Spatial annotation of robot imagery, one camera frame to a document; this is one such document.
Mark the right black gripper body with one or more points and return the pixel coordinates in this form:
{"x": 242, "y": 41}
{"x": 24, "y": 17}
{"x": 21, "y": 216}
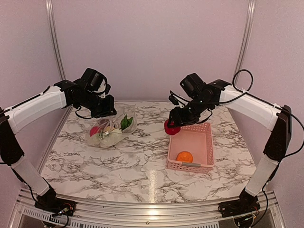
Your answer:
{"x": 191, "y": 115}

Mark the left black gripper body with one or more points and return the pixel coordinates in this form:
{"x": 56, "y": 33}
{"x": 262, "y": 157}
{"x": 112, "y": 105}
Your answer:
{"x": 98, "y": 108}

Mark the dark red toy fruit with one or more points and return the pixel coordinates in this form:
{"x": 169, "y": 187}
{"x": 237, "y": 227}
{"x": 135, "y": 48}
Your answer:
{"x": 170, "y": 127}

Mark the bright red toy fruit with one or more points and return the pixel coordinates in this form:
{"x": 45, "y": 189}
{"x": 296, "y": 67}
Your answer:
{"x": 94, "y": 131}

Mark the clear zip top bag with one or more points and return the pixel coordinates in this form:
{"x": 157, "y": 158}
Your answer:
{"x": 111, "y": 122}

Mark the white long toy vegetable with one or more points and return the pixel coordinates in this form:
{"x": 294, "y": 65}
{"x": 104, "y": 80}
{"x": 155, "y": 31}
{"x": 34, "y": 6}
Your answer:
{"x": 111, "y": 138}

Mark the pink plastic basket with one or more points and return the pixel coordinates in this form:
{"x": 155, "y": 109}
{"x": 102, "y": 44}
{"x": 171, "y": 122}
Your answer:
{"x": 196, "y": 139}

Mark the orange toy fruit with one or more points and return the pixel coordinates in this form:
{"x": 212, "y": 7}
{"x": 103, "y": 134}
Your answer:
{"x": 184, "y": 156}

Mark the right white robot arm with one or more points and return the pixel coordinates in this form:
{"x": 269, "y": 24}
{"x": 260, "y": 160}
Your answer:
{"x": 274, "y": 118}

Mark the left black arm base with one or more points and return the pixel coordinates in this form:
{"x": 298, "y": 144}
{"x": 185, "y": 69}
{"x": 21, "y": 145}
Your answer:
{"x": 57, "y": 205}

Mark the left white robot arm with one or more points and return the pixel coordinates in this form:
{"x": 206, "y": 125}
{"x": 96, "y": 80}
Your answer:
{"x": 59, "y": 96}

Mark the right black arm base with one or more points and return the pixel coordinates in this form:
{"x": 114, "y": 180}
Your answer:
{"x": 237, "y": 207}

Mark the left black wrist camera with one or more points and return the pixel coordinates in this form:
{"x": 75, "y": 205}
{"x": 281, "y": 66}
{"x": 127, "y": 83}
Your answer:
{"x": 95, "y": 82}

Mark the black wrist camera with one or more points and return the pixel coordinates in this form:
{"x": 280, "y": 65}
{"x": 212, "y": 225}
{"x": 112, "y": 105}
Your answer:
{"x": 192, "y": 85}
{"x": 95, "y": 82}

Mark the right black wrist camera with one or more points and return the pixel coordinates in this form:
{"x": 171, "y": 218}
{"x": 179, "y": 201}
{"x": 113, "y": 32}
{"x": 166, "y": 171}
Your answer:
{"x": 192, "y": 85}

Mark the front aluminium frame rail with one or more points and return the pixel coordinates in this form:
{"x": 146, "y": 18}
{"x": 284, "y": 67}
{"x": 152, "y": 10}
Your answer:
{"x": 91, "y": 213}

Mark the left aluminium frame post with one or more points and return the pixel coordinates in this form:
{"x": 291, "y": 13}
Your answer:
{"x": 54, "y": 38}

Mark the aluminium frame post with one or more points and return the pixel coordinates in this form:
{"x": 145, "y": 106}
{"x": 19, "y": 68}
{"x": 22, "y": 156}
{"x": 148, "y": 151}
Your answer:
{"x": 246, "y": 34}
{"x": 54, "y": 38}

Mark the right aluminium frame post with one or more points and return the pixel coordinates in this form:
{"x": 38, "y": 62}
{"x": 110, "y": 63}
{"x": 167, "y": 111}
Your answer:
{"x": 246, "y": 34}

